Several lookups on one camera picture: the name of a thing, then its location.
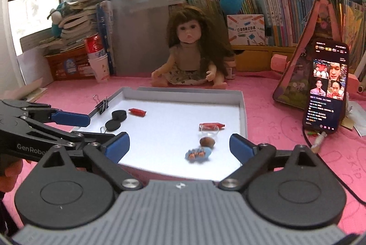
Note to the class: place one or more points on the small black binder clip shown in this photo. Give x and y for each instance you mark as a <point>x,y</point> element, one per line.
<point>103,106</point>

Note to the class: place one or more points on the white box with pencil print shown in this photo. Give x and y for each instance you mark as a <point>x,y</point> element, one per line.
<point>246,30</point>

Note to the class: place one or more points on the shallow white cardboard box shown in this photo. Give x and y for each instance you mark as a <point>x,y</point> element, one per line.
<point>171,119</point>

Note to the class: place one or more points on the red soda can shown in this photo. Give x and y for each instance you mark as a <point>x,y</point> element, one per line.
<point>93,46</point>

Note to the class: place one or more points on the loose paper slips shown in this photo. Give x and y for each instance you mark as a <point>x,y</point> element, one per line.
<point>354,119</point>

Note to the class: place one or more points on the yellow picture books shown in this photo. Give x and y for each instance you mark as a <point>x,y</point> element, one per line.
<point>354,33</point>

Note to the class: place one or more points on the white paper cup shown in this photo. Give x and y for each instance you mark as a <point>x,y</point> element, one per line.
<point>100,69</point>

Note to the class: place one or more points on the black round disc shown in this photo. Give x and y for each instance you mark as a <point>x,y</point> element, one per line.
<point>119,115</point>

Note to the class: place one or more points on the small brown nut toy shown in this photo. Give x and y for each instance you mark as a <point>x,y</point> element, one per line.
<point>207,142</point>

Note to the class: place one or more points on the small red plastic piece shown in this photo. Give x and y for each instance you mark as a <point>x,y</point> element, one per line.
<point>211,125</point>
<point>137,112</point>

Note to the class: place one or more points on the person's left hand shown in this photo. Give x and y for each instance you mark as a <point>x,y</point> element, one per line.
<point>11,176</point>

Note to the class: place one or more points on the brown-haired baby doll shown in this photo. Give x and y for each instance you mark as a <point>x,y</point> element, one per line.
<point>187,56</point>

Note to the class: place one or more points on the blue plush doll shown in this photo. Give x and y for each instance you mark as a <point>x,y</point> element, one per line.
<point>57,16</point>

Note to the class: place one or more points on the white paper sheets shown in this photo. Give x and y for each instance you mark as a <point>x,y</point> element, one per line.
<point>30,67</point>

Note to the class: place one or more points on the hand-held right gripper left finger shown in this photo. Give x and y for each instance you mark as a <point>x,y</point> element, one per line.
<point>117,147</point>

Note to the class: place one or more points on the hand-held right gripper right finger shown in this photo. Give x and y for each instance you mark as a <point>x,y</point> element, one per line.
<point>240,147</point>

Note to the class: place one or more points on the row of upright books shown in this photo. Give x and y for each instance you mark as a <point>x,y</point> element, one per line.
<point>280,16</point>

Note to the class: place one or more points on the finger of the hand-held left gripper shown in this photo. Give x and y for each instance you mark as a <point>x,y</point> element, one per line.
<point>71,137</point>
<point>71,118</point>

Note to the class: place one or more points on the black smartphone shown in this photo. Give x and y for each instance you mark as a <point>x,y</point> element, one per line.
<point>326,107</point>

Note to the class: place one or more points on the pink house-shaped case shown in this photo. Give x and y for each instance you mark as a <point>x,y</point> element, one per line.
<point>297,73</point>

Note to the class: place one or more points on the blue plush ball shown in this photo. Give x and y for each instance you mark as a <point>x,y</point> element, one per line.
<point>231,0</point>

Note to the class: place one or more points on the grey plastic storage bin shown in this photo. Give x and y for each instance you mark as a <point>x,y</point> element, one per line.
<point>137,39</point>

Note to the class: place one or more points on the small blue toy figure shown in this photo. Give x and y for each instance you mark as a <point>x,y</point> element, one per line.
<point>200,153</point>

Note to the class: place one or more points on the yellow wooden shelf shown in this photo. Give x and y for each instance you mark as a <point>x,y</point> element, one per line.
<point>257,57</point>

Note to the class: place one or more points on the small clear plastic cup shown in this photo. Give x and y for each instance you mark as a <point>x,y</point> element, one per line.
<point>209,134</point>

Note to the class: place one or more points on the large black binder clip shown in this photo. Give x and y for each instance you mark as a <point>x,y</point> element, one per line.
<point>112,125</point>

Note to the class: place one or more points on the small brown jar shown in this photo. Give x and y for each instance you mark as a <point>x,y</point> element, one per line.
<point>230,70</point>

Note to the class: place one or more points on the stack of worn books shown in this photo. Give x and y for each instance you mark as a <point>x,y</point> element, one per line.
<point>77,24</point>

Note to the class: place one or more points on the upright blue white magazines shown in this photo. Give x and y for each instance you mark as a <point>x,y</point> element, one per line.
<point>104,22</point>

